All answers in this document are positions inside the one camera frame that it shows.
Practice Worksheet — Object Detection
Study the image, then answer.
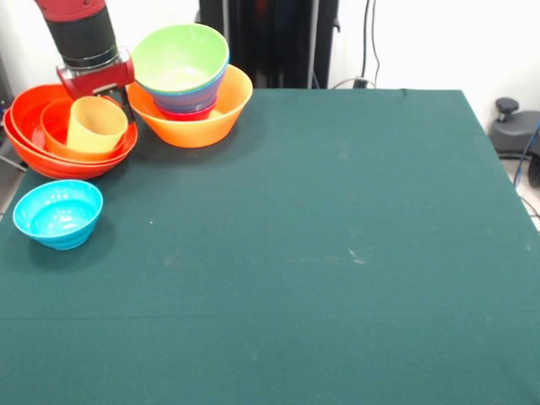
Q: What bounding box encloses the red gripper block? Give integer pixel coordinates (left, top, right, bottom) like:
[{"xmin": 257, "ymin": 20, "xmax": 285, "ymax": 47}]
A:
[{"xmin": 56, "ymin": 48, "xmax": 137, "ymax": 124}]

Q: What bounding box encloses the yellow plastic cup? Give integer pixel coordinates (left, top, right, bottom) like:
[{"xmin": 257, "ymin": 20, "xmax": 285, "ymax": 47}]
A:
[{"xmin": 66, "ymin": 95, "xmax": 129, "ymax": 153}]

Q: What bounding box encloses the small blue plastic bowl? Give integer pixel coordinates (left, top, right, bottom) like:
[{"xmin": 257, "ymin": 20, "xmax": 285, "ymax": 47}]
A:
[{"xmin": 152, "ymin": 93, "xmax": 219, "ymax": 114}]

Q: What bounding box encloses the small magenta plastic bowl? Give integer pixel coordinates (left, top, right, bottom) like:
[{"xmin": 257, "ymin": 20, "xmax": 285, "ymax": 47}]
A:
[{"xmin": 158, "ymin": 105, "xmax": 217, "ymax": 122}]

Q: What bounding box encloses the large blue plastic bowl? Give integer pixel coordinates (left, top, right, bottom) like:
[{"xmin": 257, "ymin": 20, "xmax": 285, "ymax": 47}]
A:
[{"xmin": 134, "ymin": 58, "xmax": 231, "ymax": 107}]

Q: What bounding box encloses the green plastic bowl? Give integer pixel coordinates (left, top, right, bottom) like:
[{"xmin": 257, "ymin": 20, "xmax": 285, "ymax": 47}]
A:
[{"xmin": 129, "ymin": 23, "xmax": 231, "ymax": 94}]

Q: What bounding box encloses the large orange plastic bowl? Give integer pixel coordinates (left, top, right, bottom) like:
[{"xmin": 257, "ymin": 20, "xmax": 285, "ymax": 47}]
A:
[{"xmin": 126, "ymin": 63, "xmax": 254, "ymax": 149}]

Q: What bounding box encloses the small orange-red plastic bowl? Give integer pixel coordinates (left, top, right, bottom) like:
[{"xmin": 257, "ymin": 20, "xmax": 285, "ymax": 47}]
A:
[{"xmin": 40, "ymin": 99, "xmax": 128, "ymax": 162}]

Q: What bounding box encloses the large red plastic bowl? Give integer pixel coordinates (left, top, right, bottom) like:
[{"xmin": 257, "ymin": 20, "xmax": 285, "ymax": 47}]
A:
[
  {"xmin": 3, "ymin": 107, "xmax": 139, "ymax": 181},
  {"xmin": 10, "ymin": 84, "xmax": 138, "ymax": 166}
]

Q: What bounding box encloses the small cyan plastic bowl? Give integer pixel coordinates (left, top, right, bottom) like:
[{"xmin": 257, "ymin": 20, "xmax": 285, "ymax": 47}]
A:
[{"xmin": 12, "ymin": 180, "xmax": 105, "ymax": 251}]

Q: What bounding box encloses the dark green tablecloth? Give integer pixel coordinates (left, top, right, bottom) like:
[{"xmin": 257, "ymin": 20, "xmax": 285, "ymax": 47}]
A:
[{"xmin": 0, "ymin": 86, "xmax": 540, "ymax": 405}]

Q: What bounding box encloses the black wall cable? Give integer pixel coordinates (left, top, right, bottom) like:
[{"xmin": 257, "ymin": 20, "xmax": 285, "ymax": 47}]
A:
[{"xmin": 360, "ymin": 0, "xmax": 383, "ymax": 85}]

